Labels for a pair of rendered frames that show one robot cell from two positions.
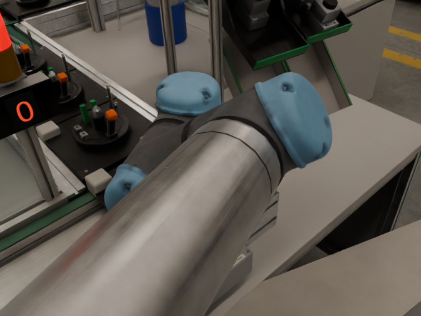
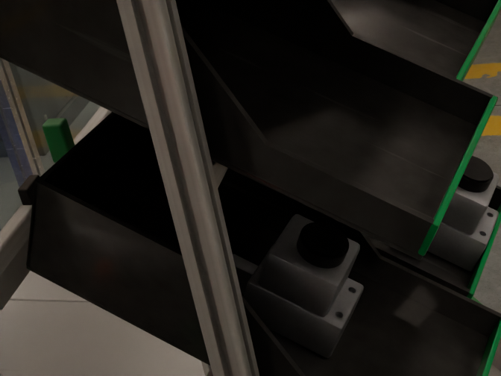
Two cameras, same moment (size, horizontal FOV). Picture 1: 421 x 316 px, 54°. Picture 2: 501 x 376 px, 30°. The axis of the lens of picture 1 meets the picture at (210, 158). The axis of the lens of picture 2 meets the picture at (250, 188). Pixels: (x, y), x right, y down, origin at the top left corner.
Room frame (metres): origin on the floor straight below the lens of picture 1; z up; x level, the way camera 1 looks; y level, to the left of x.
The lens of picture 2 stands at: (0.45, 0.15, 1.62)
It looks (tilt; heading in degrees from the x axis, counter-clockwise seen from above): 31 degrees down; 330
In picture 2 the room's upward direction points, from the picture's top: 11 degrees counter-clockwise
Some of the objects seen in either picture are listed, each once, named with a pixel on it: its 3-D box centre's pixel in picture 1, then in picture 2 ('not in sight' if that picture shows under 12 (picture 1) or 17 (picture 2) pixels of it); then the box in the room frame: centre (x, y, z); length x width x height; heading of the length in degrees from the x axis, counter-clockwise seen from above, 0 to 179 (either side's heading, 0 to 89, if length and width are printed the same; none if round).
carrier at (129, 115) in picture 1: (98, 119); not in sight; (0.85, 0.27, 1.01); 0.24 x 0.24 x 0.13; 39
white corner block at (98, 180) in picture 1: (99, 183); not in sight; (0.66, 0.24, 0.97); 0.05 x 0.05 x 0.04; 39
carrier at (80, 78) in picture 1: (54, 83); not in sight; (1.04, 0.42, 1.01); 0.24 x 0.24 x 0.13; 39
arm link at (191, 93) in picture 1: (190, 123); not in sight; (0.41, 0.02, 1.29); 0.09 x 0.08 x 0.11; 160
